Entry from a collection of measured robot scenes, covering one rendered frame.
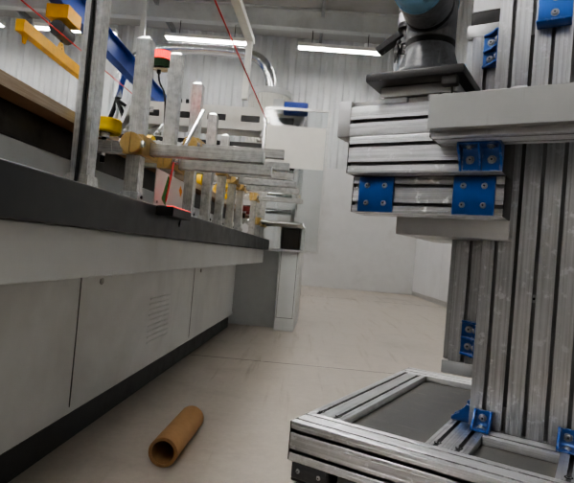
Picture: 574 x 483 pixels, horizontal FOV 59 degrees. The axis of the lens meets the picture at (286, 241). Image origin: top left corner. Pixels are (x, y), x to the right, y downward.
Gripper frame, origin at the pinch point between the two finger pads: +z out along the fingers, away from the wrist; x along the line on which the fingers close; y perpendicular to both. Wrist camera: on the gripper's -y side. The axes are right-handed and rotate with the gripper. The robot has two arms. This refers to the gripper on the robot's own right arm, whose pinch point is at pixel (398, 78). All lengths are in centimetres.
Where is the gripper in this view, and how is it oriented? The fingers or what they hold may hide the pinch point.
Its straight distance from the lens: 212.1
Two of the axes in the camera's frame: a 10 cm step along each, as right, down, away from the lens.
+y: 8.5, 0.6, -5.3
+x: 5.2, 0.7, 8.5
